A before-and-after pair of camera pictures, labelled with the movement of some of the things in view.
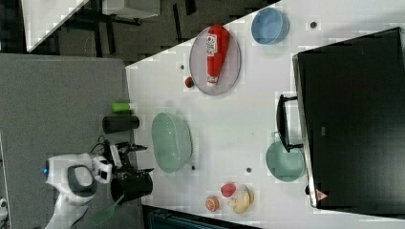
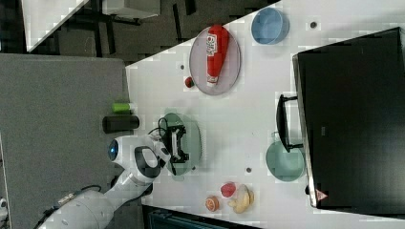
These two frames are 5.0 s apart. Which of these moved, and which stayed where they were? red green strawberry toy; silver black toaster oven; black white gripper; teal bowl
Moved: black white gripper
Stayed: teal bowl; silver black toaster oven; red green strawberry toy
